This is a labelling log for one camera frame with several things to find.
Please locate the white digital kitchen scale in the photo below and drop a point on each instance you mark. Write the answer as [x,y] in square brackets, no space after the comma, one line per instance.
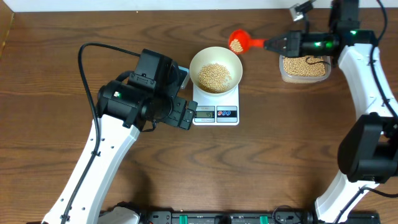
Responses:
[216,110]

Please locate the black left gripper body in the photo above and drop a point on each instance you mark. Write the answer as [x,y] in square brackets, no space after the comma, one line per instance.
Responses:
[174,117]

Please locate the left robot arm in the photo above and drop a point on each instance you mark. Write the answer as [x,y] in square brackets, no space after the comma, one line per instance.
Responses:
[146,94]

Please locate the white ceramic bowl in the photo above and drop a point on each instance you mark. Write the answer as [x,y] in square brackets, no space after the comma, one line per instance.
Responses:
[220,55]

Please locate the clear plastic container of beans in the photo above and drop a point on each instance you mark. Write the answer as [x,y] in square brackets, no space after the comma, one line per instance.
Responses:
[307,69]

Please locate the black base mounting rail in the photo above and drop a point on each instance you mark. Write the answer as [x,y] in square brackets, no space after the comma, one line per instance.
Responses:
[224,217]

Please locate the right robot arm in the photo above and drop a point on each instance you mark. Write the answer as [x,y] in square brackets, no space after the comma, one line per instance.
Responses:
[367,156]

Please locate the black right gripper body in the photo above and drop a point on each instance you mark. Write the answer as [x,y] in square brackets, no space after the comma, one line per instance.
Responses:
[310,45]

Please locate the pile of beans in bowl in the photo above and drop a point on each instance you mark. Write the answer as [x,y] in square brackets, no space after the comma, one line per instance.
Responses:
[214,78]

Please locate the red plastic measuring scoop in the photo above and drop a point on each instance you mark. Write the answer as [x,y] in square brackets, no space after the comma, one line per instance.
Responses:
[240,42]

